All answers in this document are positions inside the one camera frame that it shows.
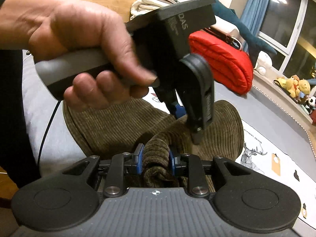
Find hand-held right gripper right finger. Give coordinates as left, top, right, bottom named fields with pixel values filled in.
left=169, top=150, right=249, bottom=198

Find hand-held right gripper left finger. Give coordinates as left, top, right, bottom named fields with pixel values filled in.
left=62, top=143, right=145, bottom=198

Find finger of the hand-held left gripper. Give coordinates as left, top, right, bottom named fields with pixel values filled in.
left=184, top=76, right=215, bottom=146
left=163, top=98, right=185, bottom=120

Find brown corduroy pants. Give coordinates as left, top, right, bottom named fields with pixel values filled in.
left=63, top=96, right=245, bottom=195

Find person's left forearm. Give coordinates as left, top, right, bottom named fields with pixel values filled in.
left=0, top=0, right=31, bottom=52

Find person's left hand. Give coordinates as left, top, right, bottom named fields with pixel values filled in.
left=26, top=0, right=159, bottom=111

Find folded cream blanket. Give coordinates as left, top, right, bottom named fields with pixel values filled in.
left=130, top=0, right=173, bottom=21

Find red puffer jacket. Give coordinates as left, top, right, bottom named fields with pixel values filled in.
left=189, top=31, right=255, bottom=95

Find teal shark plush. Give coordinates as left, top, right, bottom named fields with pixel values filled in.
left=162, top=0, right=278, bottom=57

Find white and dark folded clothes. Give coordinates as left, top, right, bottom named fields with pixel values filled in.
left=205, top=25, right=244, bottom=51

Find deer print bed sheet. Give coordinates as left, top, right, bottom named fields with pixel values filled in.
left=21, top=49, right=316, bottom=228

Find white window sill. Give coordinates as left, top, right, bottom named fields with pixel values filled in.
left=252, top=69, right=316, bottom=134

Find white round plush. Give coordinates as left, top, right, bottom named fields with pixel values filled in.
left=254, top=51, right=272, bottom=76

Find blue curtain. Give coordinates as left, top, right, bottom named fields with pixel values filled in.
left=241, top=0, right=274, bottom=32

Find yellow bear plush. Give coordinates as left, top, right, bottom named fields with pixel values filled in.
left=274, top=75, right=311, bottom=102

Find window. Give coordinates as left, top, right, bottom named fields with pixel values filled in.
left=259, top=0, right=316, bottom=79

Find person's black clothing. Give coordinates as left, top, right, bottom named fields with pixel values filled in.
left=0, top=49, right=42, bottom=190

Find black cable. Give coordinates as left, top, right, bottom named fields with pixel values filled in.
left=37, top=100, right=62, bottom=166

